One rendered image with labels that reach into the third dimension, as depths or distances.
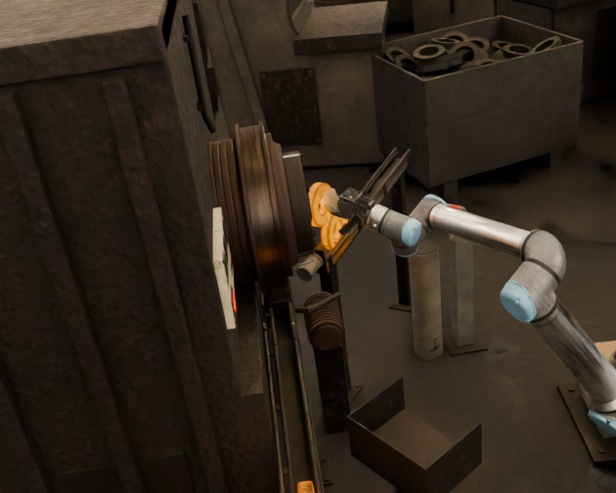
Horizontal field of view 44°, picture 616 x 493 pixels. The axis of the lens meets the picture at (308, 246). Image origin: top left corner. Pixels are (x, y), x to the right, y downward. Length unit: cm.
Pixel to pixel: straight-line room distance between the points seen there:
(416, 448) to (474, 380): 115
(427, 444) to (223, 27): 327
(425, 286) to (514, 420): 60
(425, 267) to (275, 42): 217
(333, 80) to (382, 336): 191
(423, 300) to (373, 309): 54
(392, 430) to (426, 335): 114
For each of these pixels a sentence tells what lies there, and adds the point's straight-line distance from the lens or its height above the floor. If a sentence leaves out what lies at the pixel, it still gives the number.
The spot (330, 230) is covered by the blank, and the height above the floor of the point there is 74.
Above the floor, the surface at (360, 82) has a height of 57.
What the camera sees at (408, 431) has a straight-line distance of 208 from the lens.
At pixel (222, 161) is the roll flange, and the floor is 130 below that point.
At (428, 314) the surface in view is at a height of 24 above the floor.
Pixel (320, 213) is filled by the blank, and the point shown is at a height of 83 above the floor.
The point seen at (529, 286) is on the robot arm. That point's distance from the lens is 221.
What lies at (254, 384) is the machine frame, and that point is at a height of 87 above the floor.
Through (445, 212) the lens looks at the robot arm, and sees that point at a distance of 259.
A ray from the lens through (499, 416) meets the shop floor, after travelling 300.
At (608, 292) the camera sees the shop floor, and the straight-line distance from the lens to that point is 369.
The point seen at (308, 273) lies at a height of 68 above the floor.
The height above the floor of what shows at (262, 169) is 129.
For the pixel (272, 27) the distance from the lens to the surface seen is 470.
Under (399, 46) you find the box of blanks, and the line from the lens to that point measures 492.
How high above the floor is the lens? 205
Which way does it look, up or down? 30 degrees down
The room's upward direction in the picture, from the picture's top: 8 degrees counter-clockwise
